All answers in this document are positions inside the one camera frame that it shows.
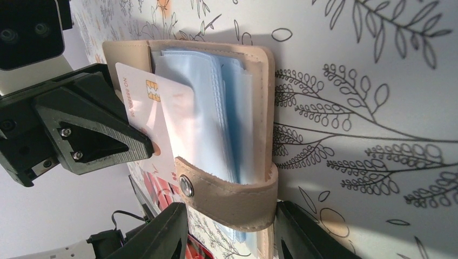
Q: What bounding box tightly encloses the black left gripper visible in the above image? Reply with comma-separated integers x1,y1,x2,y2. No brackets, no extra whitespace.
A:
1,63,154,187

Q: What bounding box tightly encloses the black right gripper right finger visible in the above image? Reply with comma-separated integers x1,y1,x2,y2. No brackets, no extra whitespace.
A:
274,201,359,259

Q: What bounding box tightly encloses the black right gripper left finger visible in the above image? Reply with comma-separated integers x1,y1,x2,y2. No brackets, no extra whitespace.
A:
108,202,188,258

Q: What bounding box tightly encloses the white red credit card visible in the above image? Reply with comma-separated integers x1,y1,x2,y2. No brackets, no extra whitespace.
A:
115,63,194,186

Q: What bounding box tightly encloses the pile of red white cards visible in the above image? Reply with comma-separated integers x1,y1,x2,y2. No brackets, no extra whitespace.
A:
141,171,214,258

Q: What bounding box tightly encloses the floral patterned table mat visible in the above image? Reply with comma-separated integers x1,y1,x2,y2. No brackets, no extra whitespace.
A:
70,1,457,258

